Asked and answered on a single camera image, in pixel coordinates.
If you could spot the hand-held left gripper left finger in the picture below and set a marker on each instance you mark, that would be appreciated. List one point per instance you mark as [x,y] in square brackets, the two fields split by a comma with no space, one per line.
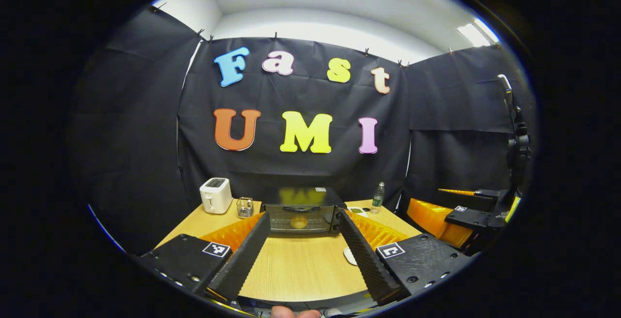
[247,259]

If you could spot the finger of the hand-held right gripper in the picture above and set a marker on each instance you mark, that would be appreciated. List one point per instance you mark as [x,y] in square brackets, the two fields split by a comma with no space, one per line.
[485,194]
[473,218]

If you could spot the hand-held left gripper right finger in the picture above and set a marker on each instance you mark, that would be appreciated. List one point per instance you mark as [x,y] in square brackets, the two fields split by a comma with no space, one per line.
[364,259]

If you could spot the yellow round bun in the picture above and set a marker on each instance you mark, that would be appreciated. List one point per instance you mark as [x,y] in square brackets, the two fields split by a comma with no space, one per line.
[299,222]

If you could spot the black electric oven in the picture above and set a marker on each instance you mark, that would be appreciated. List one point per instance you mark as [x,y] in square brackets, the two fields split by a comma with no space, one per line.
[303,199]

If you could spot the white rectangular plate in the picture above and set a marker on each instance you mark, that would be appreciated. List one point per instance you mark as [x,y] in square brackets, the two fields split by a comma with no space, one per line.
[350,256]

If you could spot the white divided condiment plate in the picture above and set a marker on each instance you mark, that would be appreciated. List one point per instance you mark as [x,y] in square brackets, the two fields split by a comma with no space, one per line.
[356,210]

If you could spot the clear plastic water bottle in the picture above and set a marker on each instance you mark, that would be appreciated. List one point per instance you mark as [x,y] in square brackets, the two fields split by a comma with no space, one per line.
[378,201]

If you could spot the white toaster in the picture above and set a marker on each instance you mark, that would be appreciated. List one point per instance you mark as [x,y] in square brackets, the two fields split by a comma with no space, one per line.
[216,196]

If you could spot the small ceiling light panel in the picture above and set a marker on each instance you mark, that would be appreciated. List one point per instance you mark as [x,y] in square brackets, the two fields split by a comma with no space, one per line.
[478,34]

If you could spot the black backdrop cloth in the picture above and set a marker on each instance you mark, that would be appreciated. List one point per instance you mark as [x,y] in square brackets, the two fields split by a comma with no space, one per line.
[145,138]

